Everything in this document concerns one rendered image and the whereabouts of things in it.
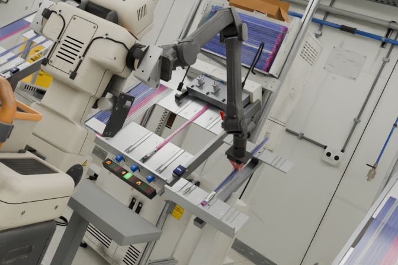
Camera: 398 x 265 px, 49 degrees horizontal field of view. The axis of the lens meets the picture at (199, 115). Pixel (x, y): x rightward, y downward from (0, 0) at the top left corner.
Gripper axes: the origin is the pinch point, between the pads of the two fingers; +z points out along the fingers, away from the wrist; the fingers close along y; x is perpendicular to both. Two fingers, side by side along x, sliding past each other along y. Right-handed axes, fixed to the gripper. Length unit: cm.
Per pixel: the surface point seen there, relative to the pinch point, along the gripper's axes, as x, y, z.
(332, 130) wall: -166, 11, 97
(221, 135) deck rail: -18.9, 21.6, 5.7
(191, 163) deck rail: 3.5, 23.0, 8.2
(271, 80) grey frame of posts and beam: -60, 19, -6
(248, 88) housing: -49, 26, -4
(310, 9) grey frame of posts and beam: -91, 17, -36
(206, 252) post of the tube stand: 26.5, -3.2, 28.8
